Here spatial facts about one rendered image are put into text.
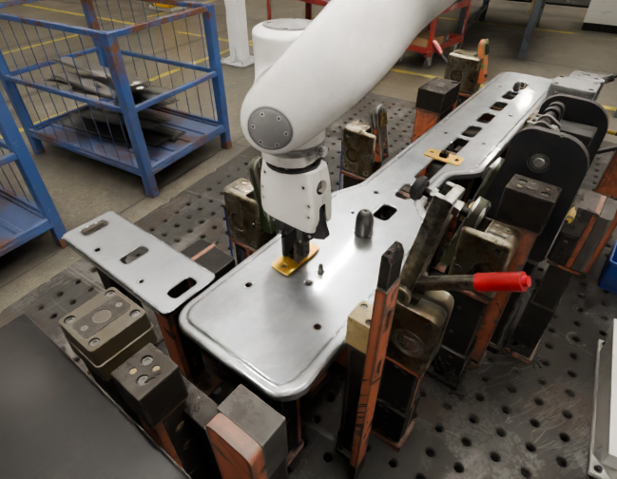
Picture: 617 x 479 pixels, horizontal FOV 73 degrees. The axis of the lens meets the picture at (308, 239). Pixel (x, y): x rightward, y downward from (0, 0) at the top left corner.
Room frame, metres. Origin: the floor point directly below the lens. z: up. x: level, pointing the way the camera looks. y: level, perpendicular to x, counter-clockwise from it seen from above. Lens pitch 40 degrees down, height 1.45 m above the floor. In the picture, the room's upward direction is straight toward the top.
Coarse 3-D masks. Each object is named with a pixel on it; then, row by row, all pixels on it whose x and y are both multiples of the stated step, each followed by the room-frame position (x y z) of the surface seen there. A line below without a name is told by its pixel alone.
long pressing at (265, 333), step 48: (480, 96) 1.20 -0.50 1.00; (528, 96) 1.20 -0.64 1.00; (432, 144) 0.90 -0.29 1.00; (480, 144) 0.90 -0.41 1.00; (336, 192) 0.70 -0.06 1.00; (384, 192) 0.69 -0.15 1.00; (336, 240) 0.54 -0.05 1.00; (384, 240) 0.54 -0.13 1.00; (240, 288) 0.43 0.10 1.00; (288, 288) 0.43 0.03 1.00; (336, 288) 0.43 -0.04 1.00; (192, 336) 0.35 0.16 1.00; (240, 336) 0.34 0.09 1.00; (288, 336) 0.34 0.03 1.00; (336, 336) 0.34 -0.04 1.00; (288, 384) 0.27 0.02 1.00
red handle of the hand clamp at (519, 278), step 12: (432, 276) 0.37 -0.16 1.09; (444, 276) 0.36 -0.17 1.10; (456, 276) 0.35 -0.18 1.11; (468, 276) 0.34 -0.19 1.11; (480, 276) 0.33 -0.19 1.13; (492, 276) 0.32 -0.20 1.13; (504, 276) 0.32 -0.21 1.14; (516, 276) 0.31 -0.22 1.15; (528, 276) 0.31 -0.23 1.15; (420, 288) 0.36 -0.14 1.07; (432, 288) 0.35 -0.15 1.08; (444, 288) 0.35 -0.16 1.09; (456, 288) 0.34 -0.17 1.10; (468, 288) 0.33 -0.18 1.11; (480, 288) 0.32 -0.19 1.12; (492, 288) 0.31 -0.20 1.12; (504, 288) 0.31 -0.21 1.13; (516, 288) 0.30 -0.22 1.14
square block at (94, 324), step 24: (72, 312) 0.34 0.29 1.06; (96, 312) 0.34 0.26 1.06; (120, 312) 0.34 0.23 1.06; (144, 312) 0.34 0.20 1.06; (72, 336) 0.30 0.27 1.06; (96, 336) 0.30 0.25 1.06; (120, 336) 0.30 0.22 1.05; (144, 336) 0.32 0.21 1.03; (96, 360) 0.28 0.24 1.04; (120, 360) 0.29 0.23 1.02
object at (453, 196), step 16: (416, 192) 0.37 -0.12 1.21; (432, 192) 0.37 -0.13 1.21; (448, 192) 0.38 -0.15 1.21; (464, 192) 0.37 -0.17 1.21; (432, 208) 0.36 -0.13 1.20; (448, 208) 0.35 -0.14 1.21; (464, 208) 0.35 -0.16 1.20; (432, 224) 0.36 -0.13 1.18; (448, 224) 0.38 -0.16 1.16; (416, 240) 0.36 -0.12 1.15; (432, 240) 0.35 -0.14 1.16; (416, 256) 0.36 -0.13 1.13; (432, 256) 0.38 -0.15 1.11; (400, 272) 0.37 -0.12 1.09; (416, 272) 0.36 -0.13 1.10
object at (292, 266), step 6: (312, 246) 0.52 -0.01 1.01; (318, 246) 0.52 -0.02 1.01; (312, 252) 0.51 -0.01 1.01; (282, 258) 0.49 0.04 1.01; (288, 258) 0.49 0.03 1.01; (306, 258) 0.49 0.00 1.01; (276, 264) 0.48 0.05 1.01; (282, 264) 0.48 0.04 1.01; (288, 264) 0.48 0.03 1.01; (294, 264) 0.48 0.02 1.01; (300, 264) 0.48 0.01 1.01; (282, 270) 0.46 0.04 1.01; (288, 270) 0.46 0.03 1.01; (294, 270) 0.46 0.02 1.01
